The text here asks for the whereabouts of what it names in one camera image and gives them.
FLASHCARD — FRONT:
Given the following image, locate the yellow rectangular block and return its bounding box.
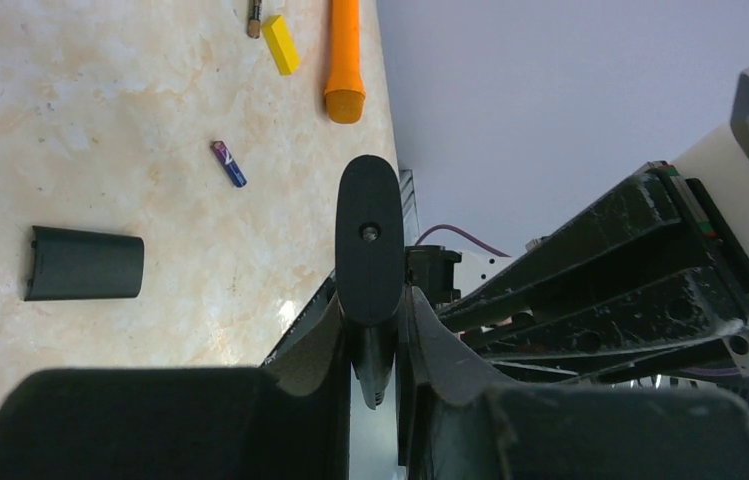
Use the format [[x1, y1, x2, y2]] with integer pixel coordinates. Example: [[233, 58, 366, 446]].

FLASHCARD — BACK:
[[262, 15, 300, 76]]

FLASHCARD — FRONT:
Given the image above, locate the orange toy microphone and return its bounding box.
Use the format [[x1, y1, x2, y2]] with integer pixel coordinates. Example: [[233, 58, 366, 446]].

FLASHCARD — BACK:
[[324, 0, 366, 125]]

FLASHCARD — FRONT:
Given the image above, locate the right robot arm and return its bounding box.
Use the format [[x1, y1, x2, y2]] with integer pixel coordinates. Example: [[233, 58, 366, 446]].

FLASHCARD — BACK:
[[439, 68, 749, 384]]

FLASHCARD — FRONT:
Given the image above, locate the black battery cover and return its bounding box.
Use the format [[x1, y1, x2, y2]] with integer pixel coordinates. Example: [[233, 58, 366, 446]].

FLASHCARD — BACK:
[[24, 225, 145, 301]]

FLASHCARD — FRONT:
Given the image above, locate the green gold battery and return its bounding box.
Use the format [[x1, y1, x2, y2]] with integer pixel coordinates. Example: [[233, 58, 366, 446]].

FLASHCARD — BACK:
[[246, 0, 262, 39]]

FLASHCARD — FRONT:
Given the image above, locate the purple blue battery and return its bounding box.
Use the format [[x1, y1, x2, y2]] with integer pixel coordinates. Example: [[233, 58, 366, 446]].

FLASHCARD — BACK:
[[210, 141, 247, 188]]

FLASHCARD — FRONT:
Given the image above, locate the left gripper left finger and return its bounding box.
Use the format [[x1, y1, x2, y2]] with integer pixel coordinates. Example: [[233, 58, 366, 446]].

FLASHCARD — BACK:
[[0, 301, 350, 479]]

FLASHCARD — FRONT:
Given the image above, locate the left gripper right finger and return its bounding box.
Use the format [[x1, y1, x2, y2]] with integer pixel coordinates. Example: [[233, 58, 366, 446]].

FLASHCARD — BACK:
[[397, 287, 749, 479]]

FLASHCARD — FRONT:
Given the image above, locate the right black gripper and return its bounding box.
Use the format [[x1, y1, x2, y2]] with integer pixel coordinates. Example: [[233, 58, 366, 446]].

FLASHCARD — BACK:
[[440, 162, 749, 384]]

